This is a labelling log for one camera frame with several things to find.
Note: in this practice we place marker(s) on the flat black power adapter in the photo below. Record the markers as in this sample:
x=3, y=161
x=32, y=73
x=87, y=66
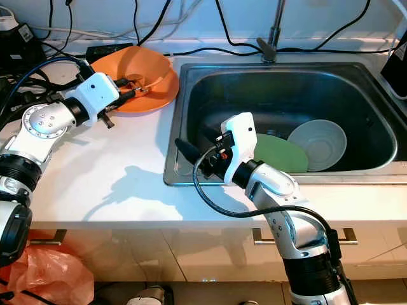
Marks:
x=102, y=51

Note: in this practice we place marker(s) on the stainless steel sink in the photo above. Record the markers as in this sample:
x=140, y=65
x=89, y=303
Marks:
x=229, y=89

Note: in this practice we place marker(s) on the green plastic plate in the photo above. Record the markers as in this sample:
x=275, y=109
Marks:
x=280, y=155

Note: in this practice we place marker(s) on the grey metal faucet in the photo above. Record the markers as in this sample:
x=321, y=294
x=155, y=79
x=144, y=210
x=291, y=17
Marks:
x=271, y=38

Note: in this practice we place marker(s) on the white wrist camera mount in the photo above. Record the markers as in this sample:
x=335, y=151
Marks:
x=241, y=133
x=92, y=95

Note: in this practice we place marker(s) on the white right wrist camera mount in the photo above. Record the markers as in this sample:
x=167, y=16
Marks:
x=241, y=133

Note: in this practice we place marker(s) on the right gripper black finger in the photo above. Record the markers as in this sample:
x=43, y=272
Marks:
x=212, y=138
x=191, y=154

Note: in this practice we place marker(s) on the orange plastic plate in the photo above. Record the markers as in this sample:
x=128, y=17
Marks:
x=159, y=95

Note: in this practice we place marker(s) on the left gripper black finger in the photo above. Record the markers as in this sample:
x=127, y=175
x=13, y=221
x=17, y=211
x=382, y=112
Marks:
x=135, y=94
x=132, y=83

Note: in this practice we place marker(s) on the pale grey bowl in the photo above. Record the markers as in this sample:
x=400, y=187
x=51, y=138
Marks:
x=321, y=143

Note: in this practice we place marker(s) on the black device white label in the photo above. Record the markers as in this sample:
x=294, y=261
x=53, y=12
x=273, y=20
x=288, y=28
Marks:
x=395, y=73

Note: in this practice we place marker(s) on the white plug charger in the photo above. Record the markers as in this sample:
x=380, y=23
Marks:
x=7, y=22

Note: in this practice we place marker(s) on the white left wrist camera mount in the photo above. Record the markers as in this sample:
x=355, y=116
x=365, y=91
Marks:
x=92, y=95

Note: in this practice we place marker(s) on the white base cabinet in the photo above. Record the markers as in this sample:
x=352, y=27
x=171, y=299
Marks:
x=197, y=254

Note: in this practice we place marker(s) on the black box device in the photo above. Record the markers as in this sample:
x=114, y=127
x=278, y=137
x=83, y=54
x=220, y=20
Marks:
x=22, y=54

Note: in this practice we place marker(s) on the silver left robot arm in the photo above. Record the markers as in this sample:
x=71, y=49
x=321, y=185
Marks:
x=44, y=121

